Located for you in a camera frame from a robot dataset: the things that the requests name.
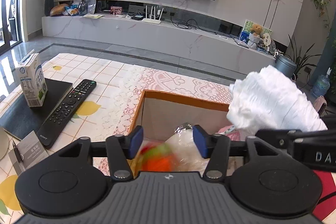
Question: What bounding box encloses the pink white crochet pouch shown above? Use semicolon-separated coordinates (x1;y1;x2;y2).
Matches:
218;124;249;141

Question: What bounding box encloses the clear plastic bag tissue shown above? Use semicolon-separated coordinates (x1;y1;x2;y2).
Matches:
165;123;209;175

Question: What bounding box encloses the orange crochet carrot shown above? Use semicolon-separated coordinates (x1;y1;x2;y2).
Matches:
136;143;175;172

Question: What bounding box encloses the pink space heater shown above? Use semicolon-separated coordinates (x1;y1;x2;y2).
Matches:
313;96;327;116

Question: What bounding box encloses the orange cardboard box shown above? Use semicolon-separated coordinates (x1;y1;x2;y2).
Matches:
130;90;231;175

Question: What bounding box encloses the red lidded clear container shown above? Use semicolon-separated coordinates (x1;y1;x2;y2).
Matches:
313;170;336;223

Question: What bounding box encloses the blue water jug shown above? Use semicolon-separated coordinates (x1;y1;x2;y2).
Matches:
311;68;331;98

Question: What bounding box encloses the white lace tablecloth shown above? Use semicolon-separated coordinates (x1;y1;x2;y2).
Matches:
94;66;232;174

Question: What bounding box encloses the black tv remote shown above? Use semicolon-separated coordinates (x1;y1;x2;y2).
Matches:
36;79;97;149

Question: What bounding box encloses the blue metal trash bin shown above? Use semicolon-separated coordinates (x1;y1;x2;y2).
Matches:
274;55;297;78

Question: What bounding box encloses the green potted plant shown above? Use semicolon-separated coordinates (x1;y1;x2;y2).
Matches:
286;36;321;78

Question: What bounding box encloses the black notebook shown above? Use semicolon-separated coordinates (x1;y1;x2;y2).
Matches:
1;79;73;140

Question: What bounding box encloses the milk carton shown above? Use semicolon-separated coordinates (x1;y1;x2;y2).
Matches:
15;50;48;108

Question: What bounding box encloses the marble tv console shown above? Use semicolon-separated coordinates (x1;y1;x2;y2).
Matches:
42;16;274;75

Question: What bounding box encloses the small teddy bear figure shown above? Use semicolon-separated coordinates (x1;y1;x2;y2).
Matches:
248;23;263;50

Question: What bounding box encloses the white wifi router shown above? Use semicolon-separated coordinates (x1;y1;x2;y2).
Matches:
141;6;164;25

